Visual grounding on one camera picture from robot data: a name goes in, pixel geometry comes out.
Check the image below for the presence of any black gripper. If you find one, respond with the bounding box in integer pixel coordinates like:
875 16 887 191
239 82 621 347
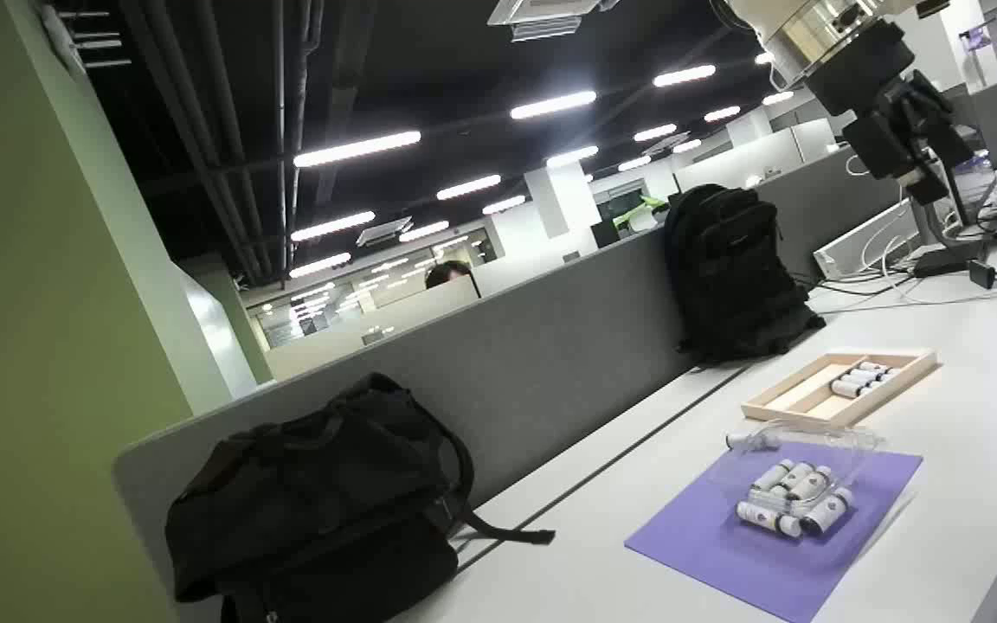
808 16 922 183

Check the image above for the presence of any wooden tray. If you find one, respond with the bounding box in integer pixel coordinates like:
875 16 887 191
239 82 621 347
739 347 942 436

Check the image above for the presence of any small white object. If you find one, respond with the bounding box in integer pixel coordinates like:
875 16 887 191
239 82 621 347
724 427 782 458

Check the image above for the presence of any white vented box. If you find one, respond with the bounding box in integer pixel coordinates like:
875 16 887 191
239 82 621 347
810 194 931 286

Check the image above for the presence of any ceiling light tube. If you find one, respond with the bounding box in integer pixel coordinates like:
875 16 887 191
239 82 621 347
288 206 382 246
432 168 507 203
292 127 425 174
507 88 602 126
651 60 721 92

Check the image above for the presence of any black upright backpack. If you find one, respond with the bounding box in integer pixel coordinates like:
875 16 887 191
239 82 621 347
659 179 830 371

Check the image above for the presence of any small white bottle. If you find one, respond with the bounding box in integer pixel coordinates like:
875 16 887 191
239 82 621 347
800 483 857 540
749 458 800 499
733 499 808 543
785 459 837 503

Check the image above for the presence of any grey desk divider panel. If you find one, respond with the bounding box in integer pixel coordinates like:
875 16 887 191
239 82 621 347
110 150 912 623

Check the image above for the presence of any purple mat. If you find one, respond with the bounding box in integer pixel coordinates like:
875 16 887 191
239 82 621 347
622 442 928 623

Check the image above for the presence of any green column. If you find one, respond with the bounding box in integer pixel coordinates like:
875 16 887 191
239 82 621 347
0 0 276 623

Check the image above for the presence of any black camera stand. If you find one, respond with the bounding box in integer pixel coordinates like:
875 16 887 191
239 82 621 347
907 70 994 280

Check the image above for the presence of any black backpack with strap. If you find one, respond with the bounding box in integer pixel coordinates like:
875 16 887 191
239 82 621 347
164 371 557 623

